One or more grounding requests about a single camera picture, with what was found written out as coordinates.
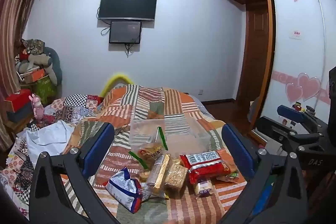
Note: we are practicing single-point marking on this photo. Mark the white cloth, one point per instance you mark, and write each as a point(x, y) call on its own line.
point(47, 140)

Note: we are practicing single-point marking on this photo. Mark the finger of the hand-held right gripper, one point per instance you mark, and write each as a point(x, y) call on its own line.
point(290, 112)
point(273, 132)

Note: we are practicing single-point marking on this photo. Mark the long clear cracker pack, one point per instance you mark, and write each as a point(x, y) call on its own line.
point(158, 171)

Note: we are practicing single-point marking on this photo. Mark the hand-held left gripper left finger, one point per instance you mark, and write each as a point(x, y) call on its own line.
point(101, 145)

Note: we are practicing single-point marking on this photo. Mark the grey blue bag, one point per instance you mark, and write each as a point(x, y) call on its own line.
point(253, 111)

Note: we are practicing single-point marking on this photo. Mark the blue white snack bag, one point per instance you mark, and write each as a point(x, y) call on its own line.
point(122, 187)

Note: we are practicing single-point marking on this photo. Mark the small white purple packet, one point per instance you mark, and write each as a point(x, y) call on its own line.
point(204, 187)

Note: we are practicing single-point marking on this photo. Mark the red box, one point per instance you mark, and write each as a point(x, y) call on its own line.
point(18, 100)

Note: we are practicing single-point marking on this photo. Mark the orange striped patchwork blanket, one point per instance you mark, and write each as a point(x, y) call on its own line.
point(147, 108)

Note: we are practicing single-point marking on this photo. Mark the red snack packet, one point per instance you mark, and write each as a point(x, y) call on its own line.
point(207, 165)

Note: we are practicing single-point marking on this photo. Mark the orange cardboard box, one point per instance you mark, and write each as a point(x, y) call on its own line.
point(34, 76)

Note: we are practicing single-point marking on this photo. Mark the white wall socket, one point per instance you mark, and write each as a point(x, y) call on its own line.
point(200, 92)

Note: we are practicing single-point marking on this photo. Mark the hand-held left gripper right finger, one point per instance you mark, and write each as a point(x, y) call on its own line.
point(236, 150)

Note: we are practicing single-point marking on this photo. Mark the green-edged round cake packet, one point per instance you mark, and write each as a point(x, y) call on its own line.
point(151, 151)

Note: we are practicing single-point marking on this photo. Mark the black wall television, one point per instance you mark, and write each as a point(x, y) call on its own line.
point(127, 5)

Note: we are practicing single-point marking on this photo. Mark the green patterned bag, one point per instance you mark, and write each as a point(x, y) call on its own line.
point(45, 90)

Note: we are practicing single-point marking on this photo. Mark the brown wooden door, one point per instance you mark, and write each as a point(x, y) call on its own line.
point(253, 56)

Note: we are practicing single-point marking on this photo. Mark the brown patterned cloth bag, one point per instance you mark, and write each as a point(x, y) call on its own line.
point(34, 46)

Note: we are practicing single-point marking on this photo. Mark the toast bread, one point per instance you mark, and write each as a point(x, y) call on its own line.
point(175, 175)

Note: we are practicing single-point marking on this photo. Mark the brown striped curtain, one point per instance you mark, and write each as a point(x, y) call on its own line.
point(15, 29)

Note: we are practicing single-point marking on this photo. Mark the small green packet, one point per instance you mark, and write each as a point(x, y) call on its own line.
point(230, 176)

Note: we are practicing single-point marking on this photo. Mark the small black wall monitor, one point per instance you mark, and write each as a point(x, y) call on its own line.
point(125, 32)

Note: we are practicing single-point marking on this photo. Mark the yellow fuzzy hoop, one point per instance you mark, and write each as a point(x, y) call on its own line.
point(115, 79)

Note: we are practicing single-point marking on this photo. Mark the pink bunny toy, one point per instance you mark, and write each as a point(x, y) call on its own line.
point(38, 108)

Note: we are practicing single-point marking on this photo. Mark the grey plush toy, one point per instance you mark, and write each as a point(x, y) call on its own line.
point(47, 61)

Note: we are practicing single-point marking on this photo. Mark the checkered patchwork quilt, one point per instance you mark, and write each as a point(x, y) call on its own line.
point(76, 106)

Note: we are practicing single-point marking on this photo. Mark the clear plastic container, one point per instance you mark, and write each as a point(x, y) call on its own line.
point(183, 134)

